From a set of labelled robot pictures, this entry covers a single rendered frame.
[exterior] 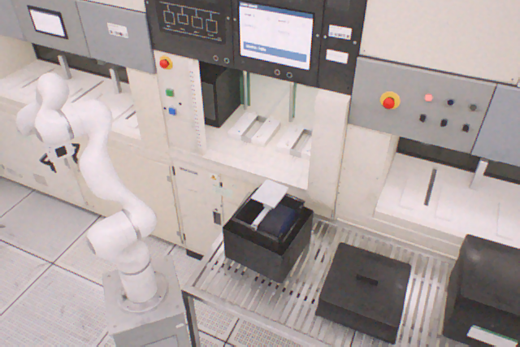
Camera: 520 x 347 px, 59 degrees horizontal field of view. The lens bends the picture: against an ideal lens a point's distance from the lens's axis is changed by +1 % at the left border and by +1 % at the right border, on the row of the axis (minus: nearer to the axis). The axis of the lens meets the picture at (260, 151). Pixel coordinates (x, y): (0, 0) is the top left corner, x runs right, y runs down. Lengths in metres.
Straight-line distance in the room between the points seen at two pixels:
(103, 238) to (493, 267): 1.29
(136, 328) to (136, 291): 0.14
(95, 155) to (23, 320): 1.61
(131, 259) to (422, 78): 1.15
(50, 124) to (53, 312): 1.61
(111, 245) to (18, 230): 1.91
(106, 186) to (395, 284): 1.08
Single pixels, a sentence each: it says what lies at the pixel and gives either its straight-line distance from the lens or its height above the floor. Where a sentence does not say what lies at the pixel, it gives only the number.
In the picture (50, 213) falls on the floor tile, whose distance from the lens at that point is 3.45.
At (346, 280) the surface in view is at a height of 0.86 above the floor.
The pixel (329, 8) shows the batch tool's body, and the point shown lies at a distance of 1.59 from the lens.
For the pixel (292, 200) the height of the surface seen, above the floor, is 0.98.
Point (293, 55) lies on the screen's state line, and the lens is 1.71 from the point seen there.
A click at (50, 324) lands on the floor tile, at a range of 2.88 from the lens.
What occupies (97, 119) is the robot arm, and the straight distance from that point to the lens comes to 1.52.
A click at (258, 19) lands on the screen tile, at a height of 1.63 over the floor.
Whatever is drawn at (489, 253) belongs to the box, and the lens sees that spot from 1.82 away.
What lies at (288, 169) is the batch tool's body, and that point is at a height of 0.87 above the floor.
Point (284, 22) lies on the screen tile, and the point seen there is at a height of 1.63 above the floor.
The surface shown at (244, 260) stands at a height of 0.80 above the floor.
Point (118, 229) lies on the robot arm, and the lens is 1.55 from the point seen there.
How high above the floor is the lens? 2.29
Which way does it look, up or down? 39 degrees down
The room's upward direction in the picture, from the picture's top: straight up
